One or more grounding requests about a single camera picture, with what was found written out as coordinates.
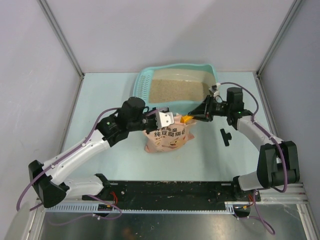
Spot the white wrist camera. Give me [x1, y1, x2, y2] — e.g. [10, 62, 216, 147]
[155, 107, 175, 129]
[209, 82, 221, 98]

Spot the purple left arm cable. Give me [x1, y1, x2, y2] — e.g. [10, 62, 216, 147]
[15, 106, 168, 212]

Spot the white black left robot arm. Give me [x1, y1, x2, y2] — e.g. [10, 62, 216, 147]
[28, 97, 158, 208]

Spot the aluminium corner post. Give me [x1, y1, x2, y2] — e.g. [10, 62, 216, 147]
[255, 0, 305, 76]
[36, 0, 85, 79]

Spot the yellow plastic litter scoop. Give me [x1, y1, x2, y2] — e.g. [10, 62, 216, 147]
[180, 115, 194, 124]

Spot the white slotted cable duct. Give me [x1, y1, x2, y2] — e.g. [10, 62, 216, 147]
[46, 202, 235, 214]

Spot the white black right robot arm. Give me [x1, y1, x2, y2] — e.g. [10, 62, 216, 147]
[188, 83, 300, 201]

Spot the teal and beige litter box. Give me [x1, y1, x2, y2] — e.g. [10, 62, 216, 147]
[132, 63, 218, 115]

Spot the beige cat litter in box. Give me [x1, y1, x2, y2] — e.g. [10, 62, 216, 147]
[148, 79, 209, 104]

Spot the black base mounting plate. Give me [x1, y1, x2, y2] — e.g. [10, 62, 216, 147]
[96, 180, 261, 211]

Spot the pink cat litter bag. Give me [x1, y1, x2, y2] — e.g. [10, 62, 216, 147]
[143, 114, 197, 153]

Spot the black t-shaped plastic part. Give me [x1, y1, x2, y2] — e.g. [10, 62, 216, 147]
[220, 128, 232, 147]

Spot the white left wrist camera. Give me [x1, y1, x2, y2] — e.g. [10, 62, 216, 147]
[155, 107, 175, 129]

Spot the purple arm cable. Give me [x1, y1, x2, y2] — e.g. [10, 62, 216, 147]
[218, 81, 288, 235]
[15, 106, 168, 212]

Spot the aluminium frame rail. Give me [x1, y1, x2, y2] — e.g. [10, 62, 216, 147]
[36, 182, 308, 205]

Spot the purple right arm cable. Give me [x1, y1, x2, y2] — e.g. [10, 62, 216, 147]
[218, 81, 288, 235]

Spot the left aluminium corner post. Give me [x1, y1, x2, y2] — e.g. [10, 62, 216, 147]
[36, 0, 85, 79]

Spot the right aluminium corner post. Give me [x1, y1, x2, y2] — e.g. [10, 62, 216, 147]
[255, 0, 305, 76]

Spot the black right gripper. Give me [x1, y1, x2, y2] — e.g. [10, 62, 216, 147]
[188, 94, 232, 122]

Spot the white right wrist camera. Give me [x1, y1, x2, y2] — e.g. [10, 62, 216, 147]
[209, 82, 221, 98]

